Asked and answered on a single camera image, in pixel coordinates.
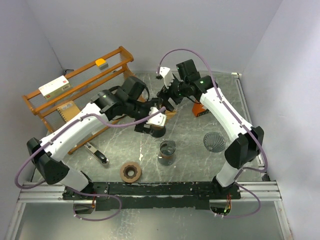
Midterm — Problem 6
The purple cable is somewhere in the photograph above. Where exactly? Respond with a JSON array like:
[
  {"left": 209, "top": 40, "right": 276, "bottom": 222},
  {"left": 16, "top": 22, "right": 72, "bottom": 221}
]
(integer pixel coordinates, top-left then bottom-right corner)
[
  {"left": 156, "top": 48, "right": 268, "bottom": 219},
  {"left": 14, "top": 107, "right": 167, "bottom": 222}
]

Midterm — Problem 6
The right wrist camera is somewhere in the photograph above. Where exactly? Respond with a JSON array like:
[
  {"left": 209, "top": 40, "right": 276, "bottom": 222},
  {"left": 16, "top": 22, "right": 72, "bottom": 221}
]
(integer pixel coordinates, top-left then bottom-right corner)
[{"left": 156, "top": 66, "right": 175, "bottom": 89}]

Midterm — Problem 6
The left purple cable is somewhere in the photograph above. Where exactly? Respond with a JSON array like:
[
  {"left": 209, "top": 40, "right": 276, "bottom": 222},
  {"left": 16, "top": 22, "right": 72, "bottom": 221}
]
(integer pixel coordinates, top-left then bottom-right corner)
[{"left": 14, "top": 107, "right": 167, "bottom": 222}]

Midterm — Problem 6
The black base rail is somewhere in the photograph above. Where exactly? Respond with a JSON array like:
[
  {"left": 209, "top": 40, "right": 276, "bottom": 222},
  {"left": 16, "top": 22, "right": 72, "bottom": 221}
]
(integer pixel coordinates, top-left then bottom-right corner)
[{"left": 62, "top": 181, "right": 242, "bottom": 212}]

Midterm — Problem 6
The clear glass ribbed dripper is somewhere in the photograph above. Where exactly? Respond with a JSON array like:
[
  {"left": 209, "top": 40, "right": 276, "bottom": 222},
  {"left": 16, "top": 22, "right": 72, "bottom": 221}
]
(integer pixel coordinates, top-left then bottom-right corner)
[{"left": 203, "top": 132, "right": 226, "bottom": 153}]

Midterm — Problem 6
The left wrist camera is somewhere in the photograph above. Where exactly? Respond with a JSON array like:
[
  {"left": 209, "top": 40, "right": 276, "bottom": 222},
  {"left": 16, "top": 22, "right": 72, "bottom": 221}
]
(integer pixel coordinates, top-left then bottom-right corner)
[{"left": 146, "top": 107, "right": 167, "bottom": 128}]

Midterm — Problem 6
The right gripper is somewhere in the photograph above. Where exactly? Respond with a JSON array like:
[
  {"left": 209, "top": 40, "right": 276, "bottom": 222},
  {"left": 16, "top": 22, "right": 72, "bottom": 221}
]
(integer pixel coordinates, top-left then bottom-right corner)
[{"left": 156, "top": 73, "right": 188, "bottom": 112}]

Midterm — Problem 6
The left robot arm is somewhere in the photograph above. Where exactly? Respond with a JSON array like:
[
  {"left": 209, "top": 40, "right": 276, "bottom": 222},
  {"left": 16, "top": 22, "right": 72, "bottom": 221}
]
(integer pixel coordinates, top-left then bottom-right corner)
[{"left": 27, "top": 76, "right": 167, "bottom": 200}]

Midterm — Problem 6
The silver black coffee scoop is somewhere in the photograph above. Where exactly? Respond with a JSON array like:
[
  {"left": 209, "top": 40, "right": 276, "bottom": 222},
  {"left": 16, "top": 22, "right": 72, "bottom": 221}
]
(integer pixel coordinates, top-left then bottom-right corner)
[{"left": 84, "top": 142, "right": 110, "bottom": 166}]

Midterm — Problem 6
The brown paper coffee filter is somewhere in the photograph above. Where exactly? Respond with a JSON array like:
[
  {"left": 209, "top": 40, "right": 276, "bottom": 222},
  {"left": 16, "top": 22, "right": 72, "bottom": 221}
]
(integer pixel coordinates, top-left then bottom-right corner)
[{"left": 164, "top": 110, "right": 177, "bottom": 122}]

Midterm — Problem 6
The brown scalloped dripper ring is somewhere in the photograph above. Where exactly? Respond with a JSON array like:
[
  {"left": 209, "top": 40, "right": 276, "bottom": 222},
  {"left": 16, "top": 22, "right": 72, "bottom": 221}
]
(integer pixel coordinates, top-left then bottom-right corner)
[{"left": 119, "top": 161, "right": 142, "bottom": 183}]

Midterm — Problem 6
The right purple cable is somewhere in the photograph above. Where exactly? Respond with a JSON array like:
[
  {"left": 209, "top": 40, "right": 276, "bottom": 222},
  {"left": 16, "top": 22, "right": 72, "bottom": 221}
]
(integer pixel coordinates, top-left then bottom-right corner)
[{"left": 156, "top": 48, "right": 268, "bottom": 219}]

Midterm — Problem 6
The white flat box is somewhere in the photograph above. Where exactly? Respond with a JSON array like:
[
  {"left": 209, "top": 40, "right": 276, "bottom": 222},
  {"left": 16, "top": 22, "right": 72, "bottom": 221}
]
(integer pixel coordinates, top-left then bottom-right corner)
[{"left": 38, "top": 75, "right": 72, "bottom": 101}]

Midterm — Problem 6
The orange grey small box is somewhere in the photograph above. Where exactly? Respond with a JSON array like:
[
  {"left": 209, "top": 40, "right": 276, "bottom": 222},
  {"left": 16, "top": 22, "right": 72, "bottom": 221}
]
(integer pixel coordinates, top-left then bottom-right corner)
[{"left": 95, "top": 58, "right": 109, "bottom": 71}]

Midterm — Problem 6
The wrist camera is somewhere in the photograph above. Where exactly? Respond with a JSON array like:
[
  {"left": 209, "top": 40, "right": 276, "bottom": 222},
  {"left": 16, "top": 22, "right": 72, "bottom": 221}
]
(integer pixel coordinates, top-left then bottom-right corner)
[
  {"left": 156, "top": 66, "right": 175, "bottom": 89},
  {"left": 146, "top": 107, "right": 167, "bottom": 128}
]

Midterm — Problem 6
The dark glass carafe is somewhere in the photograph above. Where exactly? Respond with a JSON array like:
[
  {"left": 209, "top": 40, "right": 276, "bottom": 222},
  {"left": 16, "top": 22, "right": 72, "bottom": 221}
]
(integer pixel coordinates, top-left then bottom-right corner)
[{"left": 149, "top": 126, "right": 166, "bottom": 138}]

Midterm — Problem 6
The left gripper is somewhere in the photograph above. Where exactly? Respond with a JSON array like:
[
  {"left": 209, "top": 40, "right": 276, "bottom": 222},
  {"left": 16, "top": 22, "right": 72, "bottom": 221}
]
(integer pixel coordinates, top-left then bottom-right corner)
[{"left": 125, "top": 98, "right": 164, "bottom": 135}]

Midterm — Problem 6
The grey glass carafe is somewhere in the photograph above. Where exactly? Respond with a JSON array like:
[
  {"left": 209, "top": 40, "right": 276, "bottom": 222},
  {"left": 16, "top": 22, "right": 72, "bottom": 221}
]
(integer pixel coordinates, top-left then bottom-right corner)
[{"left": 157, "top": 140, "right": 176, "bottom": 166}]

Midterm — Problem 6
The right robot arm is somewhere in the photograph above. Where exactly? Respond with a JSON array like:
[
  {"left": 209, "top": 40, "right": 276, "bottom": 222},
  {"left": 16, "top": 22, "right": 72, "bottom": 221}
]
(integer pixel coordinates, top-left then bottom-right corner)
[{"left": 157, "top": 59, "right": 264, "bottom": 199}]

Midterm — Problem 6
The aluminium frame rail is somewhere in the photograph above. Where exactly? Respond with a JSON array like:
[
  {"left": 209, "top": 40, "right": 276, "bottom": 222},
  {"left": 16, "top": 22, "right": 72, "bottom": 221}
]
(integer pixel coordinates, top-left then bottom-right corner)
[{"left": 19, "top": 181, "right": 282, "bottom": 202}]

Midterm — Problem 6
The orange coffee filter box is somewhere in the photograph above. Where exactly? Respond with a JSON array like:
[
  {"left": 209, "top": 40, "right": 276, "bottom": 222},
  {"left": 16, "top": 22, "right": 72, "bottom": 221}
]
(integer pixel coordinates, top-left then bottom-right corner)
[{"left": 192, "top": 101, "right": 210, "bottom": 118}]

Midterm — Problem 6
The orange wooden rack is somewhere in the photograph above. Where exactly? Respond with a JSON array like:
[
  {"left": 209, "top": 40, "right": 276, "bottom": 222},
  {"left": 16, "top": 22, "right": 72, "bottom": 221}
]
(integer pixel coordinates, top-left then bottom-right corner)
[{"left": 21, "top": 45, "right": 147, "bottom": 155}]

